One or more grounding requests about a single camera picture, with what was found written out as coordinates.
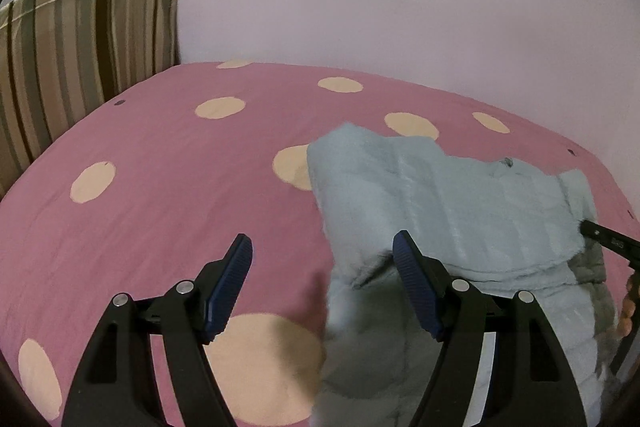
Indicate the striped pillow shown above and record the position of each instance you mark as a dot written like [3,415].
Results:
[75,57]

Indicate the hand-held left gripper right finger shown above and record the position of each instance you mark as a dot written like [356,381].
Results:
[412,289]

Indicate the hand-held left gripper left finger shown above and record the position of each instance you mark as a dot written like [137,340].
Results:
[231,289]

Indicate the person's right hand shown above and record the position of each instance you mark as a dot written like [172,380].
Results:
[629,307]

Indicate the pink polka dot bed sheet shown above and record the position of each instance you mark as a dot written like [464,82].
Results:
[175,187]

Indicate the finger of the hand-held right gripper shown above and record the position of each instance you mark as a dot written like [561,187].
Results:
[612,239]

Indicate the light blue puffer jacket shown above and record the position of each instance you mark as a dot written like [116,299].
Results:
[450,207]

